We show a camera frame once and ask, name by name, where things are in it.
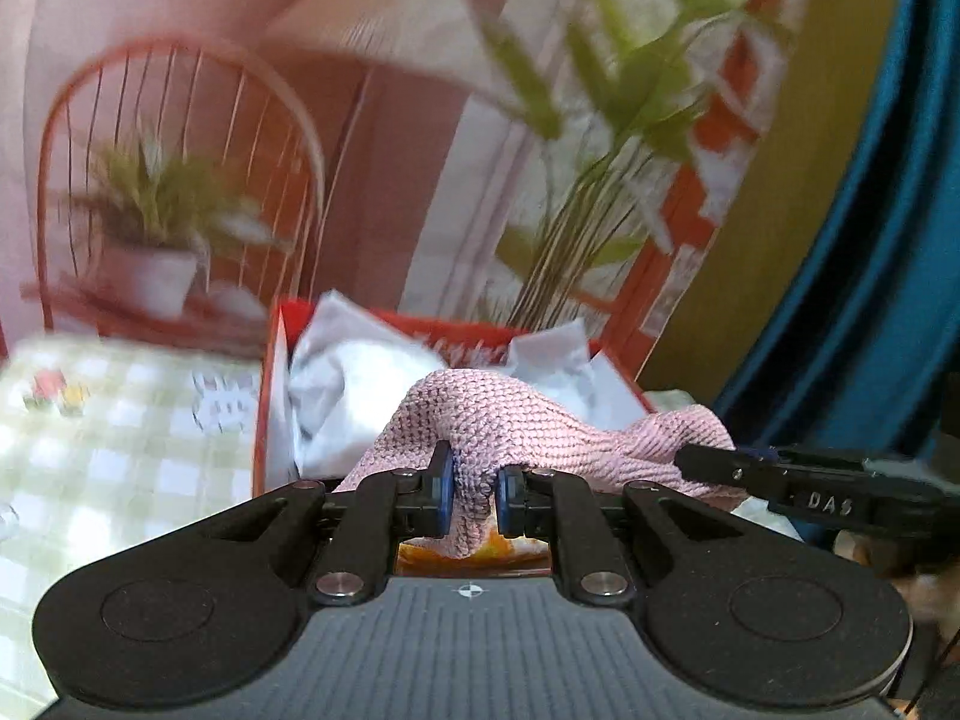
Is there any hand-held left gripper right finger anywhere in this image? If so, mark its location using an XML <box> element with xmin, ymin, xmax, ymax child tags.
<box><xmin>496</xmin><ymin>465</ymin><xmax>751</xmax><ymax>607</ymax></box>

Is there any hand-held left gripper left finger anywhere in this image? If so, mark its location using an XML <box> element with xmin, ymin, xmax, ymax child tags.
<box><xmin>199</xmin><ymin>441</ymin><xmax>455</xmax><ymax>607</ymax></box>

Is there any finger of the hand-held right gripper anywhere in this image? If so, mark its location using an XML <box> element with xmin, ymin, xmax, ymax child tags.
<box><xmin>673</xmin><ymin>442</ymin><xmax>946</xmax><ymax>537</ymax></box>
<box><xmin>739</xmin><ymin>444</ymin><xmax>912</xmax><ymax>475</ymax></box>

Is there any orange floral cloth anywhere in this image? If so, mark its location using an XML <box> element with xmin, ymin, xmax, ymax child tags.
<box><xmin>397</xmin><ymin>525</ymin><xmax>552</xmax><ymax>578</ymax></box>

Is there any pink knitted cloth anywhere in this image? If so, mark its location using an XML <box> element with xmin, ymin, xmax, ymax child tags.
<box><xmin>330</xmin><ymin>369</ymin><xmax>740</xmax><ymax>560</ymax></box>

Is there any white cloth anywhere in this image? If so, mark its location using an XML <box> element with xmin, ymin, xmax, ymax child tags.
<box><xmin>289</xmin><ymin>292</ymin><xmax>653</xmax><ymax>481</ymax></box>

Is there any red strawberry-print cardboard box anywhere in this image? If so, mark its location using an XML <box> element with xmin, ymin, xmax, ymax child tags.
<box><xmin>251</xmin><ymin>298</ymin><xmax>657</xmax><ymax>503</ymax></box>

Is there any blue curtain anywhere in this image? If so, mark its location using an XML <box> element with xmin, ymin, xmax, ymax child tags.
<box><xmin>712</xmin><ymin>0</ymin><xmax>960</xmax><ymax>466</ymax></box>

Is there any green checkered cartoon tablecloth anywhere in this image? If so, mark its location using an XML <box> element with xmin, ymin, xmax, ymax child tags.
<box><xmin>0</xmin><ymin>334</ymin><xmax>267</xmax><ymax>720</ymax></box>

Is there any printed room-scene wall tapestry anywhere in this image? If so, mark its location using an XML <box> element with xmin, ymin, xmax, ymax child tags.
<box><xmin>0</xmin><ymin>0</ymin><xmax>818</xmax><ymax>383</ymax></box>

